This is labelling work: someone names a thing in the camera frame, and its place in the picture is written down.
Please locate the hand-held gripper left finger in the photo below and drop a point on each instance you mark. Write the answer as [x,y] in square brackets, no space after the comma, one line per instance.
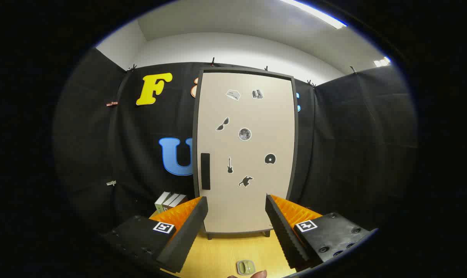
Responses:
[187,235]

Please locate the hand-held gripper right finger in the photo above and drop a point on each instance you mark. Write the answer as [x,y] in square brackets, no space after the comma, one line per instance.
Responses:
[285,235]

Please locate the small green dish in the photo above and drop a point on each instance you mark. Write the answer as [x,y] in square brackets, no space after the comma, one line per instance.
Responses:
[245,267]

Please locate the silver cloth clip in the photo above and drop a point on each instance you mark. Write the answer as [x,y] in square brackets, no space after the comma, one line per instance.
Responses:
[110,182]

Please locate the dark grey cabinet body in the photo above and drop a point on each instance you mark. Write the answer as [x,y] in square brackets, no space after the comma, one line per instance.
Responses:
[195,135]

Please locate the black backdrop cloth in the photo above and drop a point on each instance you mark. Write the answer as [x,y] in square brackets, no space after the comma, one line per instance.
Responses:
[353,154]

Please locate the pink cloth clip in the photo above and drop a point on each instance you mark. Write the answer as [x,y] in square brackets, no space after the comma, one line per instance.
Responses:
[112,103]

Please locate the small bright ceiling light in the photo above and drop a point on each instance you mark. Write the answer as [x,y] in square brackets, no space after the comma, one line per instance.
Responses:
[382,61]

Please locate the long ceiling light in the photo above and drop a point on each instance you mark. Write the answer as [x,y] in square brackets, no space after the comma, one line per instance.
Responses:
[318,14]

